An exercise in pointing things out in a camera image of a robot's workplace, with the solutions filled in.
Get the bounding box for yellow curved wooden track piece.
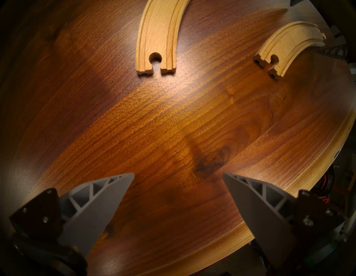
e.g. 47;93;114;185
253;21;326;80

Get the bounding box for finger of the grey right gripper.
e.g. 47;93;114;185
316;45;348;60

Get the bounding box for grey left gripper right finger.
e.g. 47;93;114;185
222;172;345;272

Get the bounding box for pale curved wooden track piece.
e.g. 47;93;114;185
135;0;191;75

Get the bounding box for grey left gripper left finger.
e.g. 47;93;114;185
10;172;135;255

